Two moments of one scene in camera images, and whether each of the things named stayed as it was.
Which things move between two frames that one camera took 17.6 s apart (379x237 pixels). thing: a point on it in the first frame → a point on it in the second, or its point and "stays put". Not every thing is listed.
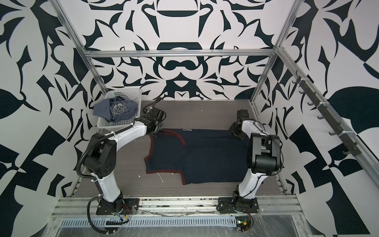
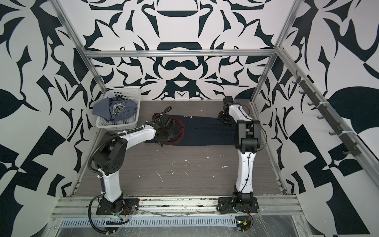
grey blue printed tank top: (116, 109) stays put
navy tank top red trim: (196, 156) → (200, 130)
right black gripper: (232, 129) → (220, 117)
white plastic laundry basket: (135, 95) stays put
